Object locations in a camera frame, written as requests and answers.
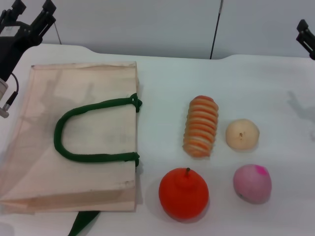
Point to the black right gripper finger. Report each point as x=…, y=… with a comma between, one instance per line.
x=306, y=37

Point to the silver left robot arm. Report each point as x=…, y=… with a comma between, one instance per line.
x=2, y=89

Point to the pink peach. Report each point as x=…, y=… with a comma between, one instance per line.
x=252, y=184

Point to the orange fruit with stem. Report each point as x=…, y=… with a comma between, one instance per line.
x=183, y=194

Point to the orange striped spiral bread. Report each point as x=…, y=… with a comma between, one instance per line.
x=200, y=126

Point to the beige round fruit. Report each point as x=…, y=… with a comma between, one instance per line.
x=242, y=134

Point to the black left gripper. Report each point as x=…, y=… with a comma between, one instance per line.
x=13, y=41

